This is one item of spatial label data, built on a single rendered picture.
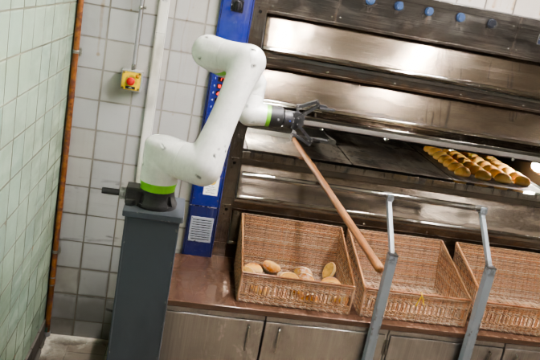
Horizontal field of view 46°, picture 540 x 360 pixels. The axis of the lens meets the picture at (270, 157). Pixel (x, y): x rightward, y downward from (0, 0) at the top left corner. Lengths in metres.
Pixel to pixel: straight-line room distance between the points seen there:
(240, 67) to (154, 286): 0.82
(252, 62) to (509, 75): 1.76
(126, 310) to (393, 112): 1.75
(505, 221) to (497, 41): 1.01
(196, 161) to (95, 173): 1.34
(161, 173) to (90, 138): 1.18
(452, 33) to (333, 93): 0.68
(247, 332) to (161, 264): 0.91
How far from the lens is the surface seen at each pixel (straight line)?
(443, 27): 3.40
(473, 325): 3.24
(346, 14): 3.25
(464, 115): 3.51
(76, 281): 3.59
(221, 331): 3.05
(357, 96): 3.31
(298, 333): 3.09
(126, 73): 3.14
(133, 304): 2.33
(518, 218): 3.82
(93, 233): 3.46
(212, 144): 2.09
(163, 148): 2.14
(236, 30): 3.14
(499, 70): 3.54
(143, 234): 2.21
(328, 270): 3.40
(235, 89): 2.14
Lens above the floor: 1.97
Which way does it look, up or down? 14 degrees down
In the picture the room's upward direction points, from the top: 11 degrees clockwise
